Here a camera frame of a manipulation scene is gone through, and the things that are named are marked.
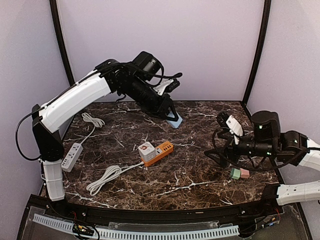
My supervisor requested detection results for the left black frame post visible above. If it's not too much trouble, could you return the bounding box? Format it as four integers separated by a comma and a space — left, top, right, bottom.
49, 0, 75, 86

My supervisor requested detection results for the white cube socket adapter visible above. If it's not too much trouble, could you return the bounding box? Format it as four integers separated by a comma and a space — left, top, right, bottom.
138, 141, 156, 162

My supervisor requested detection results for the white orange-strip cable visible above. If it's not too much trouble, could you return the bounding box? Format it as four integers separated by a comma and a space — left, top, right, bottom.
85, 161, 146, 196

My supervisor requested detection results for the white slotted cable duct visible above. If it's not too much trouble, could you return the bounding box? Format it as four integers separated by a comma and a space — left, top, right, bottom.
32, 214, 240, 240

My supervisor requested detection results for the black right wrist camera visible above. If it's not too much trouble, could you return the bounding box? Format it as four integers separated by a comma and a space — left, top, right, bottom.
251, 110, 281, 142

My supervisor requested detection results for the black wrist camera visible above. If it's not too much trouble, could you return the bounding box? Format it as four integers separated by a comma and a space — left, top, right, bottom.
251, 110, 281, 142
132, 51, 164, 82

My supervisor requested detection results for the black front table rail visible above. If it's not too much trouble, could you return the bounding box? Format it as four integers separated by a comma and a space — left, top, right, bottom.
27, 194, 283, 226

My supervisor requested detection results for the orange power strip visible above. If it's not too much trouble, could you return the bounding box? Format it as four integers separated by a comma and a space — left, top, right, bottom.
140, 141, 174, 167

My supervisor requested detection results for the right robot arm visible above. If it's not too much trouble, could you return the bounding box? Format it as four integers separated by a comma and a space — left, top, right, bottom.
204, 130, 320, 206

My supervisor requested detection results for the pink plug adapter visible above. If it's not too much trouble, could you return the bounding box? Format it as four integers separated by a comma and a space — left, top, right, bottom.
240, 168, 250, 179

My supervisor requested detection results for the right black frame post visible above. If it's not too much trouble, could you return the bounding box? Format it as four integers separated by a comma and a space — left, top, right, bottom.
242, 0, 272, 106

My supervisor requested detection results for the white white-strip cable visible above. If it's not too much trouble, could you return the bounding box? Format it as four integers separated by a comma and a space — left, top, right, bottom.
79, 112, 106, 146

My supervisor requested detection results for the green plug adapter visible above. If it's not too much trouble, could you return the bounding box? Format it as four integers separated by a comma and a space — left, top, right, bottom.
229, 168, 242, 180

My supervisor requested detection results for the black frame post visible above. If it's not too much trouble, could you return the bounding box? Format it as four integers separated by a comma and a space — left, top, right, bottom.
242, 0, 272, 106
49, 0, 75, 86

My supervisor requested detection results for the blue plug adapter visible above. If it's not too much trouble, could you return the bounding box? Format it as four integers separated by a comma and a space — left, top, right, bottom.
167, 115, 183, 129

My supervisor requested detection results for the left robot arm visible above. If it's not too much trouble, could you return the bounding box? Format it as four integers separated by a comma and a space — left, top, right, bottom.
27, 59, 183, 202

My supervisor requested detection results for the white power strip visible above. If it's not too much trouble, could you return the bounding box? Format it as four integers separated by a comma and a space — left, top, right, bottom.
61, 143, 83, 173

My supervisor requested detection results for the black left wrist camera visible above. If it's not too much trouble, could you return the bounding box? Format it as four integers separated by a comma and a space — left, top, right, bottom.
132, 51, 164, 82

